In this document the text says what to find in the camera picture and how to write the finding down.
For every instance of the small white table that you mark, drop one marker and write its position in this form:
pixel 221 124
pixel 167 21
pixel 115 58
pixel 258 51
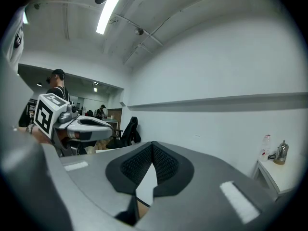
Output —
pixel 281 174

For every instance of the small ceiling light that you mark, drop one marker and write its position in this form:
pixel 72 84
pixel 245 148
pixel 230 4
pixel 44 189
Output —
pixel 25 17

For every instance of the steel kettle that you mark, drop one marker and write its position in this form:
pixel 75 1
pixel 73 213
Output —
pixel 281 150

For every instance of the long ceiling light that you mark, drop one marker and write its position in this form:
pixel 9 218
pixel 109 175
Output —
pixel 108 11

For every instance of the person's left hand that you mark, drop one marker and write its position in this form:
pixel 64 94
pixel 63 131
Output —
pixel 76 135

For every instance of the person's left forearm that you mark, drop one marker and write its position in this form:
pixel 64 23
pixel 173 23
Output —
pixel 43 136

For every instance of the black jacket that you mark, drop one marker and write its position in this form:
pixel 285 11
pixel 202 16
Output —
pixel 131 131

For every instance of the ceiling spot lamp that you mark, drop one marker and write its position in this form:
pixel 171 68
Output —
pixel 139 31

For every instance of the black office chair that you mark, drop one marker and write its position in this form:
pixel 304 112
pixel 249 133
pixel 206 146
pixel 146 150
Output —
pixel 115 144

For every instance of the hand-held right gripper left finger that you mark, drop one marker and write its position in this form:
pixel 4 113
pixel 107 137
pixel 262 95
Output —
pixel 96 177

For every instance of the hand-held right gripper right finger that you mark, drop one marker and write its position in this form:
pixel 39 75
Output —
pixel 204 201

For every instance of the clear bottle red label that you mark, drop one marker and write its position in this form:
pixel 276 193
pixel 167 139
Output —
pixel 264 148

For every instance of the brown wooden door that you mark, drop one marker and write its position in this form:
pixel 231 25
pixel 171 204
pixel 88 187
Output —
pixel 115 115

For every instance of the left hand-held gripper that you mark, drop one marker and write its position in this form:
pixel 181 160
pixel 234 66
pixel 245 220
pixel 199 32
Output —
pixel 43 114

